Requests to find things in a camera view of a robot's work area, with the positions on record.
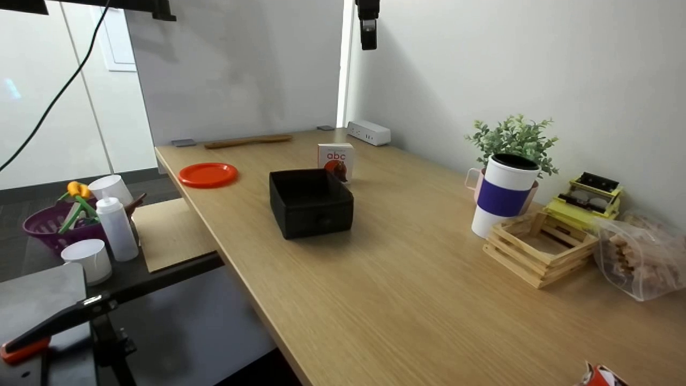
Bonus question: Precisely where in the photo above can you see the white plastic bottle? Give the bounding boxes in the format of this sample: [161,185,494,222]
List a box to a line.
[95,196,141,265]

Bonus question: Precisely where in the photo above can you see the black fabric box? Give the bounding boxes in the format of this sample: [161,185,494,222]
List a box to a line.
[268,168,355,242]

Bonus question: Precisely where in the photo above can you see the purple bowl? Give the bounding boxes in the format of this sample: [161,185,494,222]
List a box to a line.
[20,200,109,253]

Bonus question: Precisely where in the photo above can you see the orange plastic plate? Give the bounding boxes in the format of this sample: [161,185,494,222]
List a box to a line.
[176,161,241,192]

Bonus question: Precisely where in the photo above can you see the brown spoon handle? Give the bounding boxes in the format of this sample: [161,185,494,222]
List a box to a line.
[124,192,151,219]

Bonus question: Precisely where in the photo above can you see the black clamp with orange handle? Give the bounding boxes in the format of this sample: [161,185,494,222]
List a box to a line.
[0,252,228,386]

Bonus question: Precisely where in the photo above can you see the white cup with purple band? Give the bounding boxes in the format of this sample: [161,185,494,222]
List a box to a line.
[465,152,541,240]

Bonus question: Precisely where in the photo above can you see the white book with red circle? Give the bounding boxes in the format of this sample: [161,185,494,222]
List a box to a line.
[315,142,355,188]

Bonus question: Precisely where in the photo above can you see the grey sheet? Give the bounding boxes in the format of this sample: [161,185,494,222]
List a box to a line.
[0,263,99,386]

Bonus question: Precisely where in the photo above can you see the long brown wooden stick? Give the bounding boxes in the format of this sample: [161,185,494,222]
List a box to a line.
[203,133,296,152]

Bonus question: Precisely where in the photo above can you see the clear plastic snack bag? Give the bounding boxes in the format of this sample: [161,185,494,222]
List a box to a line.
[591,213,686,304]

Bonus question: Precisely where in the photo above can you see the wooden slat crate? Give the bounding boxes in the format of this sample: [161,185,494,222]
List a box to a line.
[482,209,600,293]

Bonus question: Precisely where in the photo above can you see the light wooden board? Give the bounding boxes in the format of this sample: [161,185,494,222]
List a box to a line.
[130,197,221,274]

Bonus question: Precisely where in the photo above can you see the yellow and black toy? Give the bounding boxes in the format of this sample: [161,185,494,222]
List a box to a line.
[543,170,624,235]

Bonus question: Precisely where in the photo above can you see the green artificial plant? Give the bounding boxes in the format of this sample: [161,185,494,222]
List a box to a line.
[468,115,561,181]

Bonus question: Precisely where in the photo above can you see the thin black cable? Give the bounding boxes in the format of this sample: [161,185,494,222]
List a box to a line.
[0,0,113,175]

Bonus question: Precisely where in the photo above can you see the white rectangular box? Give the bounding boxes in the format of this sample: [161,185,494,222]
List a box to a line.
[346,118,393,148]

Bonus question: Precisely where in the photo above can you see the red snack packet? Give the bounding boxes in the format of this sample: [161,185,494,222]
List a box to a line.
[579,361,630,386]

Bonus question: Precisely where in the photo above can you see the white paper cup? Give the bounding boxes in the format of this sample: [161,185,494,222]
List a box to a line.
[87,175,134,211]
[58,236,116,287]

